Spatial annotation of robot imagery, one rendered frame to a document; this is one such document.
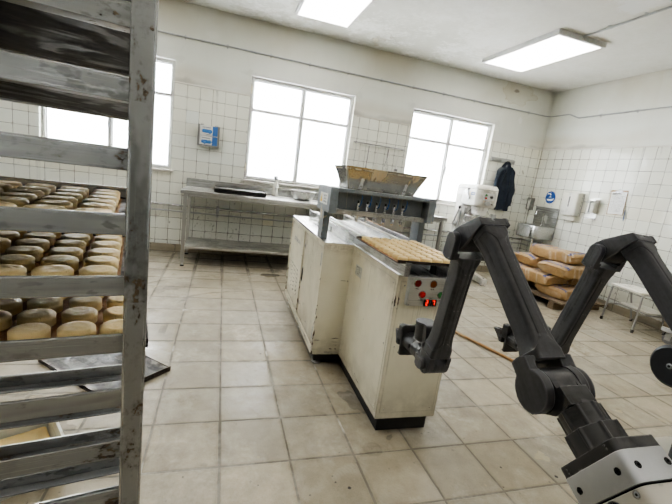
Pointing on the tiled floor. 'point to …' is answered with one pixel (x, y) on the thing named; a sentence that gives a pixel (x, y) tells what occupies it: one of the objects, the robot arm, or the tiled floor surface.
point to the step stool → (634, 303)
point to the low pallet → (558, 300)
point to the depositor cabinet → (318, 286)
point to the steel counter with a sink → (257, 203)
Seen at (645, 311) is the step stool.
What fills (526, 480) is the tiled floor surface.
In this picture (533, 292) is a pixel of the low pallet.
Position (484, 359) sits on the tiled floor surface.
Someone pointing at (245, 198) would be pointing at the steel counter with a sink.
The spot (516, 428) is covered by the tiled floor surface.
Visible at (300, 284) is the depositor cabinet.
